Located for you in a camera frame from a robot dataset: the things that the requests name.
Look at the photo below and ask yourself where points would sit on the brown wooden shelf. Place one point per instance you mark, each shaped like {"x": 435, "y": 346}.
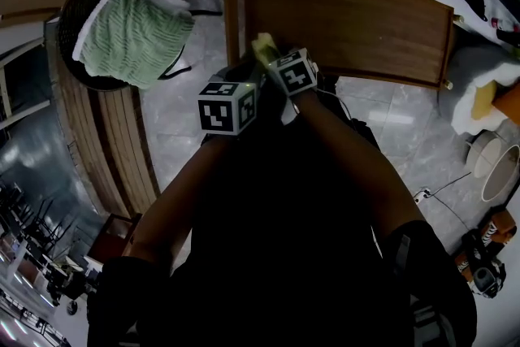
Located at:
{"x": 349, "y": 20}

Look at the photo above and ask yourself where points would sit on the wooden pole with brass cap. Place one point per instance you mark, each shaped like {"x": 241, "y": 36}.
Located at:
{"x": 230, "y": 0}

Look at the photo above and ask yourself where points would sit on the orange box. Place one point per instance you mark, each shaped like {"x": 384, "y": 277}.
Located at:
{"x": 508, "y": 107}

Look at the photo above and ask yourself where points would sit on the white metal frame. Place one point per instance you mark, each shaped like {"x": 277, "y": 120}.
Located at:
{"x": 24, "y": 89}

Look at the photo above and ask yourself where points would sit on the person's left forearm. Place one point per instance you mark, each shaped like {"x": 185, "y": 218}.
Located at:
{"x": 178, "y": 195}

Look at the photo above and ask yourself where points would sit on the brown wooden box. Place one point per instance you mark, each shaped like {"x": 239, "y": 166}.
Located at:
{"x": 113, "y": 239}

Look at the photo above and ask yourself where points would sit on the person's black clothing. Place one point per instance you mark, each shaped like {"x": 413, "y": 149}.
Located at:
{"x": 280, "y": 239}

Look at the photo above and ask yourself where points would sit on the white power strip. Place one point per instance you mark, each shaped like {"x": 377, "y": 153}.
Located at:
{"x": 422, "y": 195}

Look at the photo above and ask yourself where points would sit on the black grey handheld device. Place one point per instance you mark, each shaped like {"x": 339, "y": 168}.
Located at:
{"x": 485, "y": 280}

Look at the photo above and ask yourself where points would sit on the person's right forearm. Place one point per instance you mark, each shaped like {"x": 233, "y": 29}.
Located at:
{"x": 357, "y": 150}

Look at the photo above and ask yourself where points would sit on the green striped towel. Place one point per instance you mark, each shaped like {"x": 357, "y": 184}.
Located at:
{"x": 134, "y": 36}

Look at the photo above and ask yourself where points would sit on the slatted wooden bench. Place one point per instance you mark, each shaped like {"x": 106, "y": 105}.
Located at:
{"x": 109, "y": 142}

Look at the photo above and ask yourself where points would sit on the beige round container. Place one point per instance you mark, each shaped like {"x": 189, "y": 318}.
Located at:
{"x": 481, "y": 152}

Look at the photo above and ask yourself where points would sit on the yellow sponge block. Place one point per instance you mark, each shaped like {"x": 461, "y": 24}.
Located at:
{"x": 484, "y": 99}

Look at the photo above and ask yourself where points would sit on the dark wicker basket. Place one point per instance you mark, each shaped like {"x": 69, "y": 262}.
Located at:
{"x": 73, "y": 24}

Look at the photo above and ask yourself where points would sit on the white fluffy blanket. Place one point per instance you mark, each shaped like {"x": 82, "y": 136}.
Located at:
{"x": 475, "y": 65}

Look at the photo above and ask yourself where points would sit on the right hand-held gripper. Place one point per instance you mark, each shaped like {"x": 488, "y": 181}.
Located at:
{"x": 295, "y": 77}

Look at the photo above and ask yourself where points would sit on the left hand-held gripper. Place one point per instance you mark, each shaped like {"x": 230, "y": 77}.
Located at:
{"x": 217, "y": 111}

